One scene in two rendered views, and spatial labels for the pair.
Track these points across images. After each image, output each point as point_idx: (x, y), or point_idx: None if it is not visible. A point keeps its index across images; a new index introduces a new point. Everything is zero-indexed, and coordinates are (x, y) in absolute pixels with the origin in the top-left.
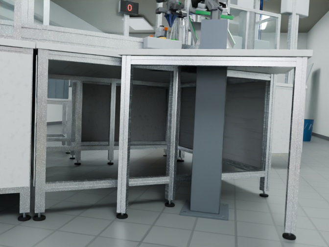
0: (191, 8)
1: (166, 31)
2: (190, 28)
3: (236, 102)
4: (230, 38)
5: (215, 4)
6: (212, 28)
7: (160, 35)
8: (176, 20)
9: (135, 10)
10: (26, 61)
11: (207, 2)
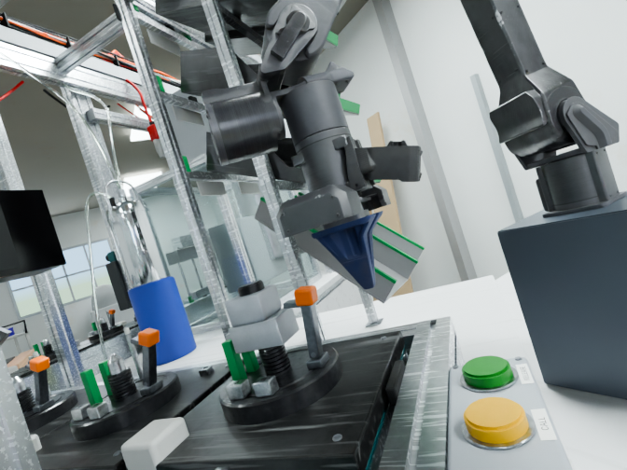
0: (285, 170)
1: (313, 309)
2: (304, 243)
3: None
4: (388, 236)
5: (607, 122)
6: None
7: (284, 339)
8: (200, 227)
9: (37, 241)
10: None
11: (571, 115)
